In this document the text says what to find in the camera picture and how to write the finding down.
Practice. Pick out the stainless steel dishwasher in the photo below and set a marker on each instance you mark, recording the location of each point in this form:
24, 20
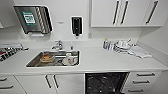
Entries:
106, 84

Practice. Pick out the white cup and dishes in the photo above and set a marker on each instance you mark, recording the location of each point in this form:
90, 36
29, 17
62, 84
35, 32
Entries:
70, 59

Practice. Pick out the blue dish soap bottle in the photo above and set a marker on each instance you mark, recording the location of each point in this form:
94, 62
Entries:
105, 44

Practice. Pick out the chrome sink faucet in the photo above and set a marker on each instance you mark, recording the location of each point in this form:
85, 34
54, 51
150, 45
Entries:
58, 46

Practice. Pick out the small white bottle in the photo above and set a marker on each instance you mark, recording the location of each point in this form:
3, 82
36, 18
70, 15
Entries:
110, 45

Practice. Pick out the orange bowl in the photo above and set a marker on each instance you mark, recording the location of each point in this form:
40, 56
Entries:
46, 58

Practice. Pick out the white two-door base cabinet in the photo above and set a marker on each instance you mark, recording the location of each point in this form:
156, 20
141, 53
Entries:
68, 85

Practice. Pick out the stainless steel sink basin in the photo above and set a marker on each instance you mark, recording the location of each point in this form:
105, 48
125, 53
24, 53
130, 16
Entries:
35, 62

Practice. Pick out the steel paper towel dispenser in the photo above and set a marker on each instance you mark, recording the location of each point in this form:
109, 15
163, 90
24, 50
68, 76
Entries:
33, 19

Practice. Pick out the white drawer unit narrow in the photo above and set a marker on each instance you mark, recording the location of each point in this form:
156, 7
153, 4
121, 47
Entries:
143, 81

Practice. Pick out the white drawer unit wide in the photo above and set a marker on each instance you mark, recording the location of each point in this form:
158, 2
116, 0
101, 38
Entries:
8, 86

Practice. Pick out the black wall soap dispenser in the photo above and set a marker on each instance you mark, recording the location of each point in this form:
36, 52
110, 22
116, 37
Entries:
76, 26

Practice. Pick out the small wall label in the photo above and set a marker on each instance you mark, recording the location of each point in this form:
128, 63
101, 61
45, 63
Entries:
60, 22

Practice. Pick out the white wall cabinet wide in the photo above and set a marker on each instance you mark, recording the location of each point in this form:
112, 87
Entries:
103, 13

